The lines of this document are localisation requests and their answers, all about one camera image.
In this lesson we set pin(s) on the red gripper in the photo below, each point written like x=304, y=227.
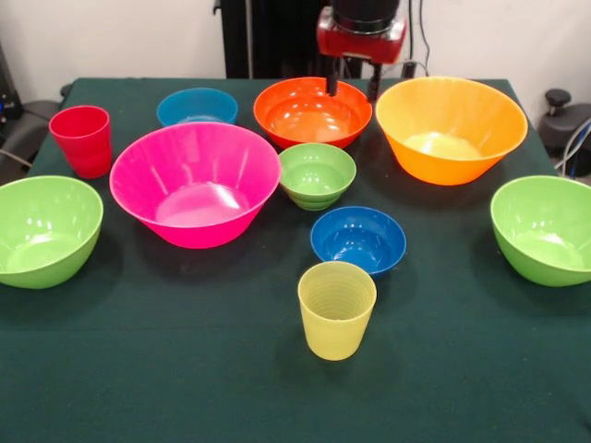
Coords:
x=360, y=46

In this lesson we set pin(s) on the small green plastic bowl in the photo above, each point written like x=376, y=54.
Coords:
x=316, y=171

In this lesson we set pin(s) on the yellow plastic cup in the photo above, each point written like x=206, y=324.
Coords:
x=337, y=323

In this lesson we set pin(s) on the black computer tower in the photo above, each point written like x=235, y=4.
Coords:
x=7, y=92

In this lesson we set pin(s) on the black power adapter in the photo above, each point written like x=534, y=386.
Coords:
x=408, y=69

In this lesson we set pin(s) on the red-orange plastic bowl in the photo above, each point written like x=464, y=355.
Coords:
x=305, y=115

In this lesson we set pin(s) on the large orange plastic bowl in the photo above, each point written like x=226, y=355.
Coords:
x=452, y=124

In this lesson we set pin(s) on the light blue plastic bowl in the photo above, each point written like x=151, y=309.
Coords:
x=196, y=106

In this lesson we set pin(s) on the dark blue plastic bowl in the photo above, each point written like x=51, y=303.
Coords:
x=358, y=240

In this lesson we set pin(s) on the large pink plastic bowl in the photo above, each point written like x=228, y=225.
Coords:
x=194, y=184

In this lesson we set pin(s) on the large green plastic bowl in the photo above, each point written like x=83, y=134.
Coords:
x=46, y=231
x=545, y=231

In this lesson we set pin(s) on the red plastic cup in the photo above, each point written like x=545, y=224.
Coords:
x=83, y=143

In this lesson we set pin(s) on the dark green tablecloth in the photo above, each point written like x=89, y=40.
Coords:
x=184, y=369

